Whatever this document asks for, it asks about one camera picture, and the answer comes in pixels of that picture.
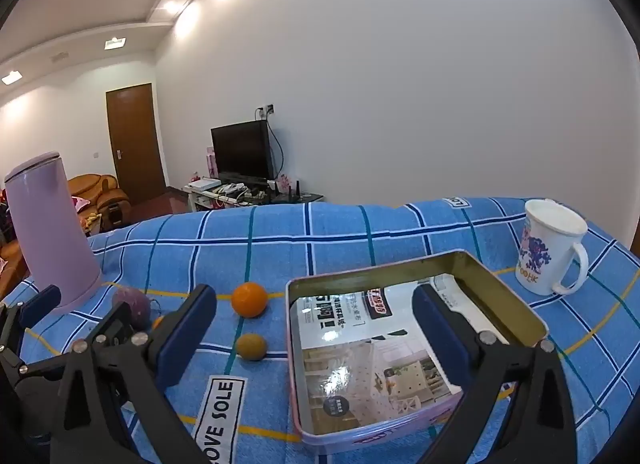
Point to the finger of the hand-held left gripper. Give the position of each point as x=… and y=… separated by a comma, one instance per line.
x=116, y=324
x=42, y=301

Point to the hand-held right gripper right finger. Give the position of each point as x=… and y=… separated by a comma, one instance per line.
x=440, y=339

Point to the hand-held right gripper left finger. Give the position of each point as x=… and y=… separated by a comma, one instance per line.
x=186, y=339

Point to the purple round fruit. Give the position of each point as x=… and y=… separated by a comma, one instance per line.
x=141, y=305

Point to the small orange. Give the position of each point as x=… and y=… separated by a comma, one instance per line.
x=158, y=322

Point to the brown round fruit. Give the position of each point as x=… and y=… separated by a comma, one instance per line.
x=251, y=347

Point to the pink metal tin box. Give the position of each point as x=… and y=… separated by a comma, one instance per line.
x=505, y=304

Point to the large orange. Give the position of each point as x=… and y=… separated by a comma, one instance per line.
x=249, y=300

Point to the purple electric kettle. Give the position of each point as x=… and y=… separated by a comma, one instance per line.
x=45, y=234

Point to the printed paper leaflet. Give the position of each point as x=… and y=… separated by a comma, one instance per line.
x=360, y=344

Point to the brown leather armchair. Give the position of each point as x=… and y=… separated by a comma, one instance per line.
x=90, y=186

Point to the blue plaid cloth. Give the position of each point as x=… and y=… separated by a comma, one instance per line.
x=350, y=244

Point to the white television stand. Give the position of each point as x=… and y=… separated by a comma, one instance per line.
x=197, y=201

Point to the white set-top box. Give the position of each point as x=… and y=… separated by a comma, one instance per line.
x=202, y=184

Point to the black router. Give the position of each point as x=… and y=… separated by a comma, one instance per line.
x=286, y=194

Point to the pink gift box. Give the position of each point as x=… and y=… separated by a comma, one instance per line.
x=211, y=163

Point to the brown wooden door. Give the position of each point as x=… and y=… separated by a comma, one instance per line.
x=132, y=143

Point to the black flat television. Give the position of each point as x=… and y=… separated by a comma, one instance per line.
x=240, y=151

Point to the recessed ceiling light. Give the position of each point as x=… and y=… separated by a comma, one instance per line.
x=115, y=42
x=11, y=77

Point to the white wall socket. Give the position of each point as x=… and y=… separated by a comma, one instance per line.
x=265, y=110

